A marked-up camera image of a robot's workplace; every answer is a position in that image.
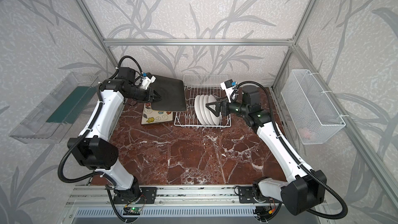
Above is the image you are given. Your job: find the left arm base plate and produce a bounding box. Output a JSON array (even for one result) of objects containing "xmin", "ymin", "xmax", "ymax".
[{"xmin": 113, "ymin": 187, "xmax": 157, "ymax": 205}]

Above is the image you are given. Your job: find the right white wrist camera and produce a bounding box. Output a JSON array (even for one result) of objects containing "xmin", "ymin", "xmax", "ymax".
[{"xmin": 220, "ymin": 79, "xmax": 238, "ymax": 103}]

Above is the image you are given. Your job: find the white wire dish rack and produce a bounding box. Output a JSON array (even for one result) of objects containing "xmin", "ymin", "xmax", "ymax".
[{"xmin": 174, "ymin": 74, "xmax": 231, "ymax": 128}]

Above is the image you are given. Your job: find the clear plastic wall bin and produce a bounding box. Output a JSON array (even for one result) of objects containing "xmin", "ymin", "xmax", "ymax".
[{"xmin": 9, "ymin": 72, "xmax": 98, "ymax": 144}]

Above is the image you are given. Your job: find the right circuit board with wires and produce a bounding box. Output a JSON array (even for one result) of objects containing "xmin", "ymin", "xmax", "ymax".
[{"xmin": 253, "ymin": 206, "xmax": 279, "ymax": 220}]

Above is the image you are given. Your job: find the white round plate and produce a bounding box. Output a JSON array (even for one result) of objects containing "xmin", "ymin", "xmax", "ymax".
[
  {"xmin": 203, "ymin": 95, "xmax": 215, "ymax": 125},
  {"xmin": 199, "ymin": 94, "xmax": 209, "ymax": 125},
  {"xmin": 208, "ymin": 95, "xmax": 221, "ymax": 125},
  {"xmin": 194, "ymin": 95, "xmax": 205, "ymax": 125}
]

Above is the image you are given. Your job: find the left green circuit board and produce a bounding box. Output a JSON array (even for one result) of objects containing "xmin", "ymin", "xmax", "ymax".
[{"xmin": 123, "ymin": 206, "xmax": 143, "ymax": 216}]

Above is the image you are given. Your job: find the pink object in basket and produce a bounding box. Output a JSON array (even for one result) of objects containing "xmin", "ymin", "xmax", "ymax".
[{"xmin": 298, "ymin": 128, "xmax": 314, "ymax": 140}]

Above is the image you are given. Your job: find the white mesh wall basket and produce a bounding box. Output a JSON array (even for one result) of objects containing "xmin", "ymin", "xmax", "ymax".
[{"xmin": 281, "ymin": 69, "xmax": 346, "ymax": 145}]

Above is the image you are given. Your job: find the aluminium frame crossbar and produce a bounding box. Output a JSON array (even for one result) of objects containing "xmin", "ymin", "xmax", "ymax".
[{"xmin": 104, "ymin": 38, "xmax": 293, "ymax": 46}]

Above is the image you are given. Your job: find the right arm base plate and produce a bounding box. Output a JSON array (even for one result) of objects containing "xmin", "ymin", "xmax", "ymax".
[{"xmin": 234, "ymin": 186, "xmax": 280, "ymax": 205}]

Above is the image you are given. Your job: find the aluminium mounting rail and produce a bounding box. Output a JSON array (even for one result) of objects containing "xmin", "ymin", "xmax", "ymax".
[{"xmin": 66, "ymin": 185, "xmax": 272, "ymax": 207}]

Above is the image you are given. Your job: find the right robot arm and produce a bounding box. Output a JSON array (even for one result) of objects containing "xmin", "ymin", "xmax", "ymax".
[{"xmin": 206, "ymin": 80, "xmax": 348, "ymax": 220}]

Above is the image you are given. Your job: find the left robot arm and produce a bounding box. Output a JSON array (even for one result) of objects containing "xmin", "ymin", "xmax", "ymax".
[{"xmin": 58, "ymin": 56, "xmax": 161, "ymax": 201}]

